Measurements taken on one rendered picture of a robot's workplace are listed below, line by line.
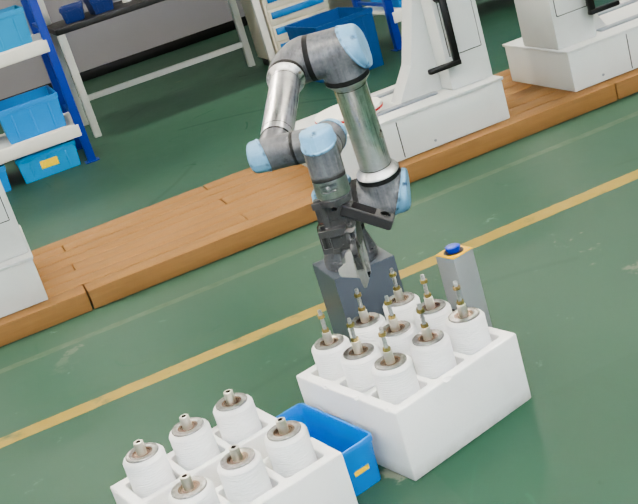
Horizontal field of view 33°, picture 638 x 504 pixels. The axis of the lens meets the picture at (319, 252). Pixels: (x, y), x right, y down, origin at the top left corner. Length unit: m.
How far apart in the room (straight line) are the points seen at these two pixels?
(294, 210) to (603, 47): 1.57
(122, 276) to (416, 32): 1.61
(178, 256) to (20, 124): 2.77
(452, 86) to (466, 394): 2.33
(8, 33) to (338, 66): 4.26
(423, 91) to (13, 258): 1.84
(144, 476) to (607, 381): 1.11
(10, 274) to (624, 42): 2.77
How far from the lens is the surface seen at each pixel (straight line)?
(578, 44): 4.92
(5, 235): 4.25
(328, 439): 2.65
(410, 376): 2.44
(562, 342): 2.91
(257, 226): 4.27
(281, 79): 2.60
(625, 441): 2.46
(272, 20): 7.76
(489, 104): 4.67
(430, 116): 4.55
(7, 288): 4.23
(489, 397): 2.58
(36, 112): 6.80
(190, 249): 4.23
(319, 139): 2.24
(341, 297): 2.88
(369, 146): 2.77
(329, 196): 2.27
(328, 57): 2.65
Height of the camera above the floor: 1.33
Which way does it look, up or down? 19 degrees down
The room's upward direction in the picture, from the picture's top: 17 degrees counter-clockwise
